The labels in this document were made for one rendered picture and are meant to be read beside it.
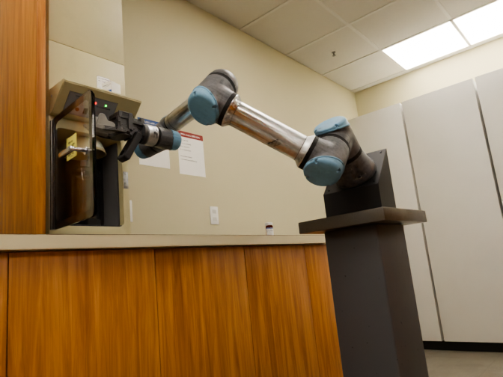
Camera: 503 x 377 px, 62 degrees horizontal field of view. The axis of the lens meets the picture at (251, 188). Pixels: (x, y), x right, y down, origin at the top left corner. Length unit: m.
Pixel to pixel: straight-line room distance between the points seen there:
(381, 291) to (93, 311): 0.86
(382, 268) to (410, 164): 2.72
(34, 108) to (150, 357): 0.90
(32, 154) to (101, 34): 0.66
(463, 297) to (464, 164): 1.09
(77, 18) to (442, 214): 3.11
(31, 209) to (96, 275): 0.33
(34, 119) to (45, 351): 0.74
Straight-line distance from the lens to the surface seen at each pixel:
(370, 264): 1.40
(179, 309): 1.51
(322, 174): 1.31
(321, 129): 1.41
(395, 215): 1.37
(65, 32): 1.88
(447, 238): 3.89
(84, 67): 1.85
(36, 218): 1.48
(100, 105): 1.72
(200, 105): 1.33
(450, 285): 3.91
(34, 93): 1.62
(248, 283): 1.77
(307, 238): 2.10
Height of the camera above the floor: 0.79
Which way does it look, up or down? 11 degrees up
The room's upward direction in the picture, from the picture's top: 6 degrees counter-clockwise
